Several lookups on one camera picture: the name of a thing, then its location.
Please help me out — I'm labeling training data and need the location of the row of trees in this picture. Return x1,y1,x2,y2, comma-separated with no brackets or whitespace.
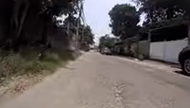
0,0,99,61

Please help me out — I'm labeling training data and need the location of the vehicle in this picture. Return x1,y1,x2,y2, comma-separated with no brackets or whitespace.
101,47,114,57

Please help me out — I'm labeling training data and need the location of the white wall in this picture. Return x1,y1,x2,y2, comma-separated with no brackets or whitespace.
148,34,190,65

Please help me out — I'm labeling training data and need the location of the grass verge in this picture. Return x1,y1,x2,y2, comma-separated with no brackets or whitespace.
0,40,84,107

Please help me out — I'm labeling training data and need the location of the grey concrete road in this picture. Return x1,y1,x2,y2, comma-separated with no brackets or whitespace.
0,41,190,108

